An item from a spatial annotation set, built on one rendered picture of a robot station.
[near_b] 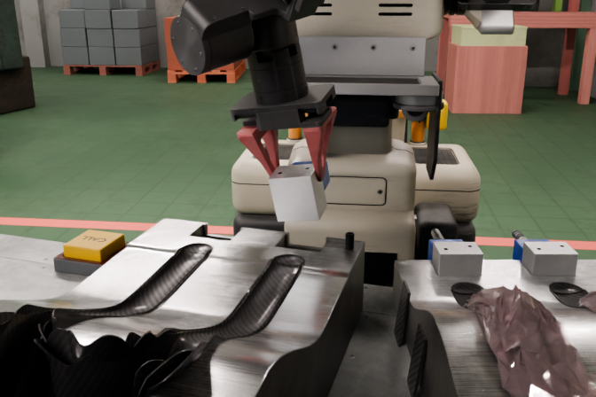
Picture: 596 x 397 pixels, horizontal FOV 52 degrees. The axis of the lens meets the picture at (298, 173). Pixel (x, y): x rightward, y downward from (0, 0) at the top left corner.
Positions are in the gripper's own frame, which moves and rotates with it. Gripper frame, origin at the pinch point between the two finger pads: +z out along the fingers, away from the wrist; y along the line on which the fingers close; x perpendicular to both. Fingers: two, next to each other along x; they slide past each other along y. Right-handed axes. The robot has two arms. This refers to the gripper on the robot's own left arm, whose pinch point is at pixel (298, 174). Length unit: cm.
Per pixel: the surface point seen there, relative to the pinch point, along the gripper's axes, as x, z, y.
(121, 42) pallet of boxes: 693, 87, -496
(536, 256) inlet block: 4.4, 13.7, 24.8
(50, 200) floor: 198, 96, -232
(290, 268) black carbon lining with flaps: -7.8, 7.6, 0.1
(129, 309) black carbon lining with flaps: -19.5, 4.5, -11.9
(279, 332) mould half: -20.1, 6.1, 3.3
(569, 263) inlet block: 5.4, 15.3, 28.4
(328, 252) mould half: -3.7, 8.2, 3.2
